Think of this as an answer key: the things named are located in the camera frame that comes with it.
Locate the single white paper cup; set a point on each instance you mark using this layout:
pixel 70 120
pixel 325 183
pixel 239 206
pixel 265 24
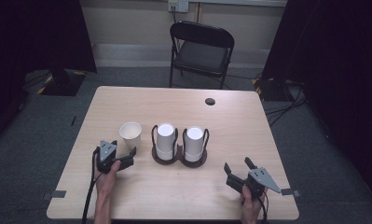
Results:
pixel 130 132

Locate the dark double cup holder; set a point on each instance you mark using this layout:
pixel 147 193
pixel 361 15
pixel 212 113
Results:
pixel 179 155

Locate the white wall socket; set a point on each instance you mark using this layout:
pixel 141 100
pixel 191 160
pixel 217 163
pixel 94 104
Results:
pixel 178 5

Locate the person's left hand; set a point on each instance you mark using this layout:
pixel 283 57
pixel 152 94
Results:
pixel 107 182

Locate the black round table grommet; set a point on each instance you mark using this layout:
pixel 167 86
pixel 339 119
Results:
pixel 210 101

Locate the stack of white paper cups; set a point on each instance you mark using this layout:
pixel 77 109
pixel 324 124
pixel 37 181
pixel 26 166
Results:
pixel 195 143
pixel 165 140

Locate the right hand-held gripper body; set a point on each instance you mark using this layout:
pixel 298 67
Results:
pixel 261 180

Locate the black folding chair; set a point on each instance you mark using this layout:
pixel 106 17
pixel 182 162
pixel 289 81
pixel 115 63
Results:
pixel 202 56

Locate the black stand base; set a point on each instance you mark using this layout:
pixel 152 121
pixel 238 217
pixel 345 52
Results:
pixel 62 82
pixel 272 88

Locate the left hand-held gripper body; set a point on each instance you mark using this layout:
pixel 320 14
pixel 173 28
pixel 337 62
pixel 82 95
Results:
pixel 107 155

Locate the black curtain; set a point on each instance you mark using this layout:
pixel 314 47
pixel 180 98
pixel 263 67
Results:
pixel 34 37
pixel 336 62

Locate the person's right hand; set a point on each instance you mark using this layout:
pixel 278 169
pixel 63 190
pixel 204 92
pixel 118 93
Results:
pixel 252 205

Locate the grey tape strip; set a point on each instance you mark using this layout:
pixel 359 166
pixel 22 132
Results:
pixel 53 194
pixel 291 192

